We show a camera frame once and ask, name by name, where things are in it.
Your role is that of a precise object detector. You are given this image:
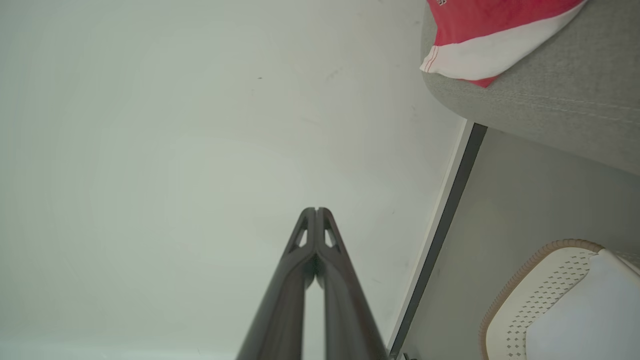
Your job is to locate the black baseboard strip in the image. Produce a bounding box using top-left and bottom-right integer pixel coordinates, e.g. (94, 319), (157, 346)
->
(387, 122), (489, 360)

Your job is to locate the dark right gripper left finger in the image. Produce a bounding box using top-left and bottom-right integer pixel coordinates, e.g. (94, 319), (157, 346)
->
(235, 207), (317, 360)

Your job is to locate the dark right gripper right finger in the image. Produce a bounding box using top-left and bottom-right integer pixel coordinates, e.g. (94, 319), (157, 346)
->
(316, 207), (389, 360)

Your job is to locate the white cloth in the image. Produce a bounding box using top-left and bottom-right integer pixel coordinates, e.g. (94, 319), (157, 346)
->
(525, 249), (640, 360)

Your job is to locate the white laundry basket brown rim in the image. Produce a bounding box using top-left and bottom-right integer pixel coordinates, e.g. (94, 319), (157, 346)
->
(478, 238), (640, 360)

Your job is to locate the grey fabric sofa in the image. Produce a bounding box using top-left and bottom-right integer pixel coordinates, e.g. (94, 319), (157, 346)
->
(420, 0), (640, 177)

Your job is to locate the red and white garment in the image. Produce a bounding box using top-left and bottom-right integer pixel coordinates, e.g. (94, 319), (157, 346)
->
(419, 0), (589, 89)

